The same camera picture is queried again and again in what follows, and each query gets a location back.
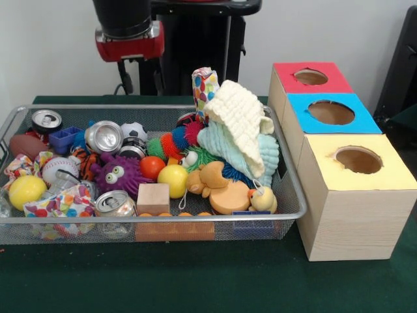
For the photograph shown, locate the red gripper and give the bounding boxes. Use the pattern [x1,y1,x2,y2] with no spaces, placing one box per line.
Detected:
[96,29,165,96]

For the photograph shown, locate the cream knit cloth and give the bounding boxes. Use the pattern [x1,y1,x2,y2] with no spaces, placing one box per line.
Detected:
[204,80,275,180]

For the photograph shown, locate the shallow clear mesh bin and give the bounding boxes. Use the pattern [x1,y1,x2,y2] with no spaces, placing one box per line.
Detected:
[0,104,308,245]

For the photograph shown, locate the wooden box with three holes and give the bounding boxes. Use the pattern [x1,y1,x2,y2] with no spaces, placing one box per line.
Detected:
[267,62,417,261]

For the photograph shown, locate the multicolour polka dot cloth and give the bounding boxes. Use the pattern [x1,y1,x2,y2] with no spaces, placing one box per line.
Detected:
[192,67,220,121]

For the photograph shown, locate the crushed silver can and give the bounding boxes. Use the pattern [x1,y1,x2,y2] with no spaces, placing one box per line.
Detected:
[85,121,124,155]

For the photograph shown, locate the purple googly-eyed monster toy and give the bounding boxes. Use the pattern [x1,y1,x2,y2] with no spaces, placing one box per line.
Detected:
[91,153,154,200]

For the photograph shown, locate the mint green cloth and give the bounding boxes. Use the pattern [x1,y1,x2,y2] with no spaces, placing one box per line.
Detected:
[197,121,281,188]

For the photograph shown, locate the upright dark soda can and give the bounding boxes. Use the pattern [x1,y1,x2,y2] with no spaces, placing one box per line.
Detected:
[31,109,64,136]

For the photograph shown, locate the small yellow ball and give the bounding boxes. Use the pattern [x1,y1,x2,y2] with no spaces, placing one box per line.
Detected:
[158,164,190,199]

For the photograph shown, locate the orange foam duck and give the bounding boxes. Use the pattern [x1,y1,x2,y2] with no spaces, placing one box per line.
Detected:
[187,161,252,215]

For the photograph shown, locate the orange toy brick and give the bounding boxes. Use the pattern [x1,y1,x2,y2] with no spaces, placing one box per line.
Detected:
[136,210,216,242]

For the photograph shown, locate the small yellow rubber duck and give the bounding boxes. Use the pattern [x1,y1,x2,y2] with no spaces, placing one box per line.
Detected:
[248,179,278,213]

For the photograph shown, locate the black chair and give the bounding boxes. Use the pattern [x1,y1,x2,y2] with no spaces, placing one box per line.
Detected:
[378,7,417,128]

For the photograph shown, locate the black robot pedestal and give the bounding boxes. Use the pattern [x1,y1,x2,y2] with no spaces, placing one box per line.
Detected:
[151,0,263,97]

